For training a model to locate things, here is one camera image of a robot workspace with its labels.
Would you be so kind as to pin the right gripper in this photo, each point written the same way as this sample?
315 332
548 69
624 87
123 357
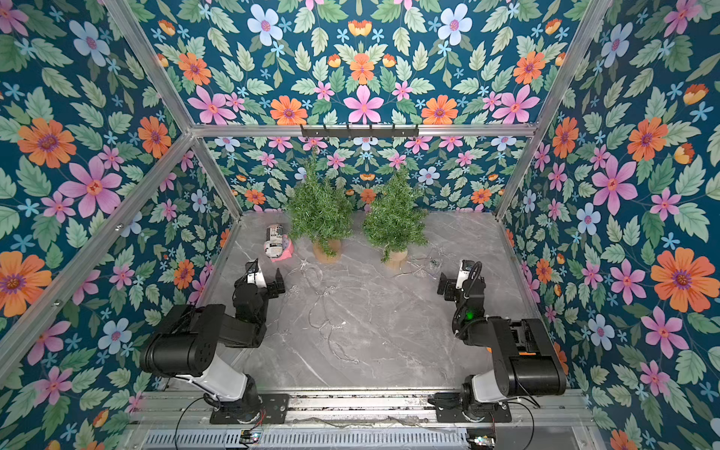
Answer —
447 284

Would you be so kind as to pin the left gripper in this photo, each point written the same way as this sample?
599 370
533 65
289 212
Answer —
276 283

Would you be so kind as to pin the clear string light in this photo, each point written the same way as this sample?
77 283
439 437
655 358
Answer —
372 315

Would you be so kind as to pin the small green tree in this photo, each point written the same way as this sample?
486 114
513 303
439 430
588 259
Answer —
320 212
395 222

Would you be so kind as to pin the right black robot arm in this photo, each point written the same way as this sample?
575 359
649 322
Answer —
523 364

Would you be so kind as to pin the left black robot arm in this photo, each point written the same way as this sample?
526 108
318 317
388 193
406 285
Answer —
185 342

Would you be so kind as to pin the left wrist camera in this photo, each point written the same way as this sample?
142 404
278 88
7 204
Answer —
254 274

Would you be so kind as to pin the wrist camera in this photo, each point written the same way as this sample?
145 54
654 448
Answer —
468 269
254 274

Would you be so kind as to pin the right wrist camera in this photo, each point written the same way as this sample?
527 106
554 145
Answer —
468 269

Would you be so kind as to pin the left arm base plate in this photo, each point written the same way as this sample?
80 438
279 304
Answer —
253 409

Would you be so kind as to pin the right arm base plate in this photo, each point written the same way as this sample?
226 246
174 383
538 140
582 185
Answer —
456 407

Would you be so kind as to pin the black hook rail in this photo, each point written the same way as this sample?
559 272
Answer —
351 132

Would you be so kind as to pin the aluminium frame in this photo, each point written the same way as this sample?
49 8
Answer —
18 341

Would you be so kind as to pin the white cable duct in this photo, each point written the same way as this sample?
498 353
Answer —
309 439

